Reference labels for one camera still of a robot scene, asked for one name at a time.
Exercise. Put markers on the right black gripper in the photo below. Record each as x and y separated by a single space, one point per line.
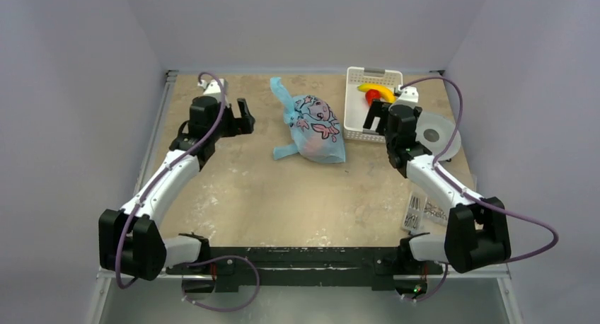
381 114

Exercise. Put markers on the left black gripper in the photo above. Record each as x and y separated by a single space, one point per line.
240 125

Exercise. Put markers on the blue printed plastic bag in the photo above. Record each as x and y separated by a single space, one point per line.
315 130

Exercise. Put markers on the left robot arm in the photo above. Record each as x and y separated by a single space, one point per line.
129 239

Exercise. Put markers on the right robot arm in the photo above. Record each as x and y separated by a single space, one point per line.
477 233

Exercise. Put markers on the red fake pear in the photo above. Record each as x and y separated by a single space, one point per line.
372 95

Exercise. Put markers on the yellow fake banana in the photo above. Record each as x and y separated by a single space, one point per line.
386 94

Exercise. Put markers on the clear plastic bag of parts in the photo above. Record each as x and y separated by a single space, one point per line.
438 211

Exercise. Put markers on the white plastic basket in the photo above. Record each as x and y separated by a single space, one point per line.
356 106

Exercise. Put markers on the round white scale disc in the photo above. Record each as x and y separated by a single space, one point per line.
434 131

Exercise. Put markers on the barcode label card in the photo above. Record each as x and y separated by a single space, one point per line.
414 212

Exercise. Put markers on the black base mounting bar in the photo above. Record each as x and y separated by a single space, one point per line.
377 268

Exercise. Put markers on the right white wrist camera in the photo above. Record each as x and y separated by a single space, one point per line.
408 96

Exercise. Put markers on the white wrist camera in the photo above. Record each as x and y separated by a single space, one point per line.
212 88
408 96

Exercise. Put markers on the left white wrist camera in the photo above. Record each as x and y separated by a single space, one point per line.
212 88

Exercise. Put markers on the aluminium frame rail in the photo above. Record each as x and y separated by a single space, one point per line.
104 277

